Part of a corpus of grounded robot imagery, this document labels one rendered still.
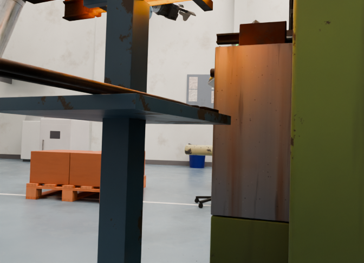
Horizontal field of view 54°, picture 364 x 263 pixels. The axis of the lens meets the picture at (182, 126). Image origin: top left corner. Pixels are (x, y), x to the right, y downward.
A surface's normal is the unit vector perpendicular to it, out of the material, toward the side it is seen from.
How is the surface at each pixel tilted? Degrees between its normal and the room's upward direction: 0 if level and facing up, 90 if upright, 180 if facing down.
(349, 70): 90
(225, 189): 90
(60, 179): 90
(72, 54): 90
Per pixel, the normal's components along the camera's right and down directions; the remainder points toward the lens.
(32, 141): -0.14, -0.04
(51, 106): -0.42, -0.04
